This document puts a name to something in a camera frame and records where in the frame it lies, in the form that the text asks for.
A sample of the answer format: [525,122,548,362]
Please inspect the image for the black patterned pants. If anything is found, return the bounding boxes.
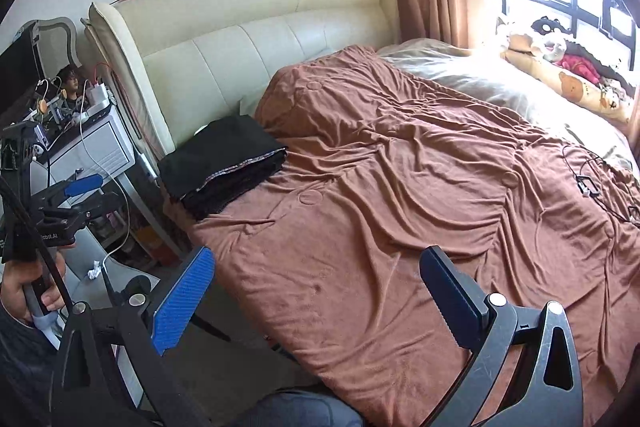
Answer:
[160,115,288,220]

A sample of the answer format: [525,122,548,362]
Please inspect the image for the dark sleeved left forearm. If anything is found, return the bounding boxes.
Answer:
[0,307,58,426]

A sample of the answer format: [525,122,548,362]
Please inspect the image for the person's left hand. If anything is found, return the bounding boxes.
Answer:
[1,260,64,324]

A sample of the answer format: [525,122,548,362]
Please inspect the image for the white bedside cabinet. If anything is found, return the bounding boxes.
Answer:
[0,16,187,278]

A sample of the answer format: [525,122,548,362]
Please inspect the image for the brown bed blanket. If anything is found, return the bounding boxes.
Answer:
[166,46,639,426]

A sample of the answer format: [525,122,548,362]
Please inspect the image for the cream padded headboard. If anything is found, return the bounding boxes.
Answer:
[83,0,399,161]

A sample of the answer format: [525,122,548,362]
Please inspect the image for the grey white bed sheet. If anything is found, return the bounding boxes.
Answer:
[378,38,639,176]

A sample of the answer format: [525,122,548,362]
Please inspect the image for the bear print long pillow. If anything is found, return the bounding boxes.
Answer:
[496,23,634,127]

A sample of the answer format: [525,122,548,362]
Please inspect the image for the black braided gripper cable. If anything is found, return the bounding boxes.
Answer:
[0,175,76,318]

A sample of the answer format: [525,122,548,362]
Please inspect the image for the black cable on blanket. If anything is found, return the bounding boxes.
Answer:
[560,141,640,230]

